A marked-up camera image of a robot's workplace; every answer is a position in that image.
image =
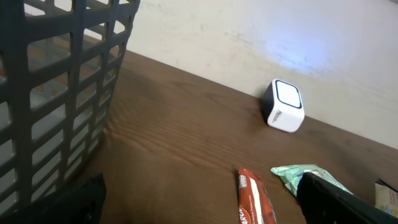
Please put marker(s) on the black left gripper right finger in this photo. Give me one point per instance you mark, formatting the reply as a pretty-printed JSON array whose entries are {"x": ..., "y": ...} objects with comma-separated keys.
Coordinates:
[{"x": 323, "y": 202}]

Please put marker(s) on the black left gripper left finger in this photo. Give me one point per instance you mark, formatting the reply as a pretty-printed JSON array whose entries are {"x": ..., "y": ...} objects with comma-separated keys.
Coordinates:
[{"x": 80, "y": 202}]

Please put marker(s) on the light green wet wipes pack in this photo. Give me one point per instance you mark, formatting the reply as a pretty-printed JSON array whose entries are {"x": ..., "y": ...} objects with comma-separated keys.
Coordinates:
[{"x": 291, "y": 176}]

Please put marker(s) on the cream snack bag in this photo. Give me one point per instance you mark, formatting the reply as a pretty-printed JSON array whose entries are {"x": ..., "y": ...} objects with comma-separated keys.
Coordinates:
[{"x": 386, "y": 197}]

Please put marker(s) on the long orange snack bar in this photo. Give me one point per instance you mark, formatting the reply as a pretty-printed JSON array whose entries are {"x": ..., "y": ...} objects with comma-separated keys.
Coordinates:
[{"x": 254, "y": 204}]

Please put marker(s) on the white barcode scanner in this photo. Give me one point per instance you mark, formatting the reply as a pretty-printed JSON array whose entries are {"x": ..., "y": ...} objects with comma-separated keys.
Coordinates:
[{"x": 282, "y": 106}]

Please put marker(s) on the grey plastic shopping basket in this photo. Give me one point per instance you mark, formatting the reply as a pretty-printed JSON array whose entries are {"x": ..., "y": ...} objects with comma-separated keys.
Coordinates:
[{"x": 60, "y": 61}]

